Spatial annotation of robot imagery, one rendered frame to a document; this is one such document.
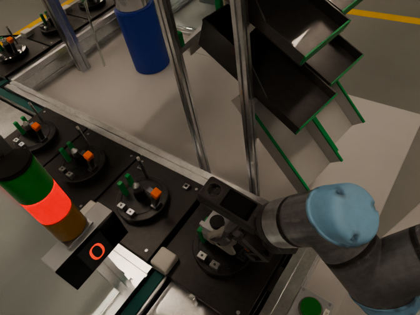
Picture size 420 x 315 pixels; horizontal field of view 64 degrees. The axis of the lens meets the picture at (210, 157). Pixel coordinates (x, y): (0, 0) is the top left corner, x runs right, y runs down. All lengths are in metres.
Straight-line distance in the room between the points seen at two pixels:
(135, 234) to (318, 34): 0.60
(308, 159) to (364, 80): 1.99
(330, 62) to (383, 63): 2.18
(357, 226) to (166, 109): 1.00
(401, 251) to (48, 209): 0.44
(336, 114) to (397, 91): 1.81
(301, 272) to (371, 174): 0.42
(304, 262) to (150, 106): 0.84
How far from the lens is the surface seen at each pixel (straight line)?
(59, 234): 0.54
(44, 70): 1.71
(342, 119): 0.99
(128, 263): 0.86
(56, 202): 0.49
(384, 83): 2.82
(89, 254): 0.59
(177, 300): 0.83
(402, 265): 0.46
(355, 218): 0.42
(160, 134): 1.22
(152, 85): 1.45
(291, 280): 0.78
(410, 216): 1.02
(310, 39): 0.63
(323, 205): 0.42
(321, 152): 0.89
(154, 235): 0.85
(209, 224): 0.70
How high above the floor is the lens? 1.69
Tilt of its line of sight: 49 degrees down
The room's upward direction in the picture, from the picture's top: 13 degrees counter-clockwise
